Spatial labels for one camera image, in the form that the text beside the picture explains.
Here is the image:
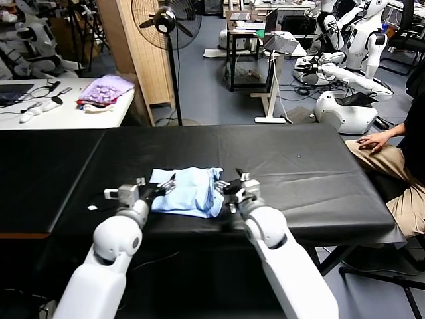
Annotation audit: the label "light wooden partition panel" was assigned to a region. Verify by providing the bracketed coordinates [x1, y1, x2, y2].
[96, 0, 176, 126]

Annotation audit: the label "black metal floor frame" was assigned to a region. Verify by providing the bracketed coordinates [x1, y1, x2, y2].
[338, 265, 425, 319]

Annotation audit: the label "white rounded device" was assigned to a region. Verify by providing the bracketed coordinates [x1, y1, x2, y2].
[218, 29, 233, 51]

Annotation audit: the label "white standing desk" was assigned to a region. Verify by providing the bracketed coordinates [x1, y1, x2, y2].
[250, 48, 308, 125]

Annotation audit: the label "cream folded cloth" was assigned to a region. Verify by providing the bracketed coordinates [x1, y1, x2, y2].
[84, 102, 118, 115]

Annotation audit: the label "large white humanoid robot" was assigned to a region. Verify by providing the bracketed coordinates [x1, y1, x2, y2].
[341, 0, 390, 80]

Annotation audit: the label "person's right hand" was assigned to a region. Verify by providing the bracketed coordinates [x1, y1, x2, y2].
[357, 132, 389, 154]

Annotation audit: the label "person's right forearm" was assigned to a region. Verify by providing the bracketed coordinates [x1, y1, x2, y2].
[381, 122, 408, 140]

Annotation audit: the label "black floor cable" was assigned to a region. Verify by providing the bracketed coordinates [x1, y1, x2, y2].
[141, 251, 182, 272]

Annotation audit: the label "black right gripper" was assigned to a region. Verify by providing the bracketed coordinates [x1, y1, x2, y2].
[214, 168, 250, 203]

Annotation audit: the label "white rounded robot base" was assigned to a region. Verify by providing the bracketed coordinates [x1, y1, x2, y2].
[314, 91, 379, 134]

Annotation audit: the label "black tripod stands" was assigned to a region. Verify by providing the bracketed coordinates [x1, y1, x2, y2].
[66, 0, 112, 72]

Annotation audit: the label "white grey background robot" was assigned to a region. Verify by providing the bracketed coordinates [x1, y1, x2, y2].
[0, 0, 80, 81]

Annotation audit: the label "slim white humanoid robot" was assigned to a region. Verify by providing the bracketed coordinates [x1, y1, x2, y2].
[311, 0, 346, 54]

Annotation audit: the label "white table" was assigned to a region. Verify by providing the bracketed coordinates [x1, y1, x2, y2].
[0, 78, 137, 130]

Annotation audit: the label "black office chair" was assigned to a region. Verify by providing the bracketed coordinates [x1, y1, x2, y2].
[378, 0, 425, 77]

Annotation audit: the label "black seat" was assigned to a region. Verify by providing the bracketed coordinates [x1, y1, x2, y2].
[368, 169, 412, 202]

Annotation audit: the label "person's black shirt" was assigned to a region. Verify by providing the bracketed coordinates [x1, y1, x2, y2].
[401, 62, 425, 187]

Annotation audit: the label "grey floor mat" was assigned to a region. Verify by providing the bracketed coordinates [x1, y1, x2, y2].
[280, 106, 313, 126]

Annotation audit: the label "black wooden-edged table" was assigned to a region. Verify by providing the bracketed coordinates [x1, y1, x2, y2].
[0, 129, 107, 240]

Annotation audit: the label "khaki trousers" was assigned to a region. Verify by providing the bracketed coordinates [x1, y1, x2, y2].
[345, 139, 425, 239]

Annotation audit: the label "black standing fan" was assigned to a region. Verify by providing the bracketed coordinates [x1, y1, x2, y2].
[131, 0, 203, 127]

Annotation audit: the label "open grey laptop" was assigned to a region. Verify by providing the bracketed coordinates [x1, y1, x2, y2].
[263, 8, 299, 56]

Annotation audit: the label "purple folded garment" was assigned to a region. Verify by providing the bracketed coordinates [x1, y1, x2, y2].
[78, 74, 136, 106]

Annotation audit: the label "light blue T-shirt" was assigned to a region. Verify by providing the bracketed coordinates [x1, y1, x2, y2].
[148, 167, 225, 219]

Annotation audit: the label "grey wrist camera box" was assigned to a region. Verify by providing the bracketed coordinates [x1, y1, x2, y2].
[104, 184, 139, 207]
[244, 179, 262, 202]

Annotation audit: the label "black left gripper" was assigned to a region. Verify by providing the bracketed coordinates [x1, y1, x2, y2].
[136, 173, 177, 203]

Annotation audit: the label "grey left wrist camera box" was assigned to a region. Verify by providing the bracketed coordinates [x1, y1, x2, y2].
[104, 184, 139, 207]

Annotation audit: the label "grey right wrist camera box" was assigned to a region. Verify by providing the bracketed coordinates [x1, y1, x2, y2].
[244, 179, 262, 202]

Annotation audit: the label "black small desk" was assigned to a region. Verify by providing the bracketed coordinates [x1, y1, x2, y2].
[225, 28, 276, 93]

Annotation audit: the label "white floor sheet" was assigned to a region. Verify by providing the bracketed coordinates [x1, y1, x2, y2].
[203, 49, 228, 60]

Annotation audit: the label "black table cover sheet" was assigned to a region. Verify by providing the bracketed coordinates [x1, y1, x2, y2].
[49, 124, 409, 249]

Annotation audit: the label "dark laptop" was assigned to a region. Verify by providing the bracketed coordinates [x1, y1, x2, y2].
[0, 84, 35, 108]

